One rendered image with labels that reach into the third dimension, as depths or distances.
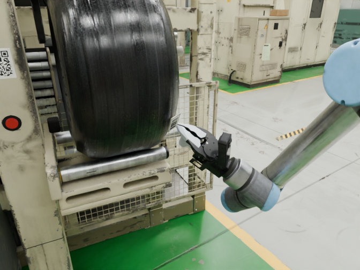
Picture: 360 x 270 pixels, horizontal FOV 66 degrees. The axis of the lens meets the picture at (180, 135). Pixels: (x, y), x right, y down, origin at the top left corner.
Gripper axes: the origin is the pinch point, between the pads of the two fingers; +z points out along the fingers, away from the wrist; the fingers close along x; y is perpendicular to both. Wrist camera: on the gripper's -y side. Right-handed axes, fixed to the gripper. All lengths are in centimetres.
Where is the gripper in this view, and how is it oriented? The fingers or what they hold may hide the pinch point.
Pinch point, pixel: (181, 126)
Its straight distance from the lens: 81.5
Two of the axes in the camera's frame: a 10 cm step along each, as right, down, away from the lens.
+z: -8.0, -6.0, -0.9
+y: -4.3, 4.7, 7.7
